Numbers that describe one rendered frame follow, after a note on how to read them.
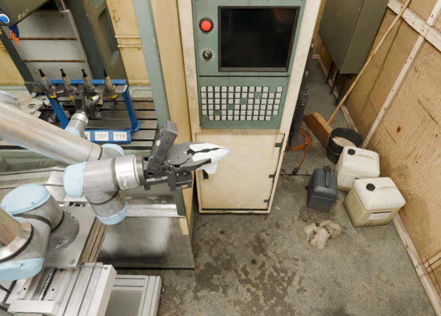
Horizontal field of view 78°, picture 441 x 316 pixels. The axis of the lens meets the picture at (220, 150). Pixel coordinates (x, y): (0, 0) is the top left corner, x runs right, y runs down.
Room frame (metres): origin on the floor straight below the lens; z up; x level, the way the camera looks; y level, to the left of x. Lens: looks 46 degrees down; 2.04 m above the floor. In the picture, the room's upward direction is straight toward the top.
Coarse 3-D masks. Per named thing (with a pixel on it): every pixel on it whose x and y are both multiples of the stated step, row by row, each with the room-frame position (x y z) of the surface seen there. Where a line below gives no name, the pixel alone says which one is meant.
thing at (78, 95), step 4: (72, 92) 1.15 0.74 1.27; (76, 92) 1.15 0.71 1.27; (80, 92) 1.15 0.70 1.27; (76, 96) 1.14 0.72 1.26; (80, 96) 1.14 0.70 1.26; (76, 100) 1.14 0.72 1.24; (80, 100) 1.13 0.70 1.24; (84, 100) 1.15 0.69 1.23; (76, 104) 1.13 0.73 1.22; (80, 104) 1.12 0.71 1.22; (84, 104) 1.13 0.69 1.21; (76, 108) 1.12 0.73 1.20; (80, 108) 1.12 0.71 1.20; (84, 108) 1.12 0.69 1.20
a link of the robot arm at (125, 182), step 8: (120, 160) 0.40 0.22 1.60; (128, 160) 0.40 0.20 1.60; (120, 168) 0.38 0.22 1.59; (128, 168) 0.38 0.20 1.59; (120, 176) 0.37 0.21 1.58; (128, 176) 0.37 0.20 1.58; (136, 176) 0.38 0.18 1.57; (120, 184) 0.36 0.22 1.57; (128, 184) 0.37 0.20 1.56; (136, 184) 0.37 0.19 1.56
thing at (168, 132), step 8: (168, 128) 0.43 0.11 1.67; (176, 128) 0.44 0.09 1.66; (160, 136) 0.43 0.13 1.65; (168, 136) 0.42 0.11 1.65; (176, 136) 0.42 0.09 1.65; (160, 144) 0.41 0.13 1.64; (168, 144) 0.41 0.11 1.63; (152, 152) 0.42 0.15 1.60; (160, 152) 0.41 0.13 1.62; (152, 160) 0.40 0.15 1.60; (160, 160) 0.40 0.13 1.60; (152, 168) 0.40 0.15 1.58
